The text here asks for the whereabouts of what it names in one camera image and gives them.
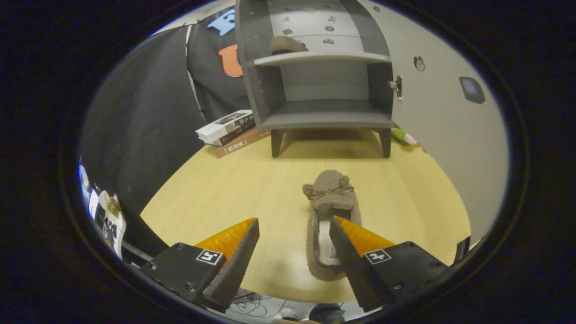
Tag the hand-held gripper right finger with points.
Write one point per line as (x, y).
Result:
(353, 270)

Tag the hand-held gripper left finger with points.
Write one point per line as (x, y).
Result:
(234, 270)

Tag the brown fuzzy shoe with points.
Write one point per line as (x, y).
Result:
(330, 189)
(285, 45)

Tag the grey shoe cabinet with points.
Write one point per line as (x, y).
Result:
(324, 119)

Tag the light grey shoe cabinet door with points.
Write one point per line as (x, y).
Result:
(450, 135)

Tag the dark bulky object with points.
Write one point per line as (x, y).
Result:
(326, 312)

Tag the brown book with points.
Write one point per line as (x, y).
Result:
(238, 145)

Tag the black book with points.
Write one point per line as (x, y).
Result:
(240, 128)

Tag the white book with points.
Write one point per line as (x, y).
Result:
(216, 128)

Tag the green and pink plush toy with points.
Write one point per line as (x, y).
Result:
(400, 134)

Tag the blue lit screen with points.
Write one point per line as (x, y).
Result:
(84, 184)

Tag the black backdrop cloth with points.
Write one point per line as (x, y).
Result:
(144, 112)

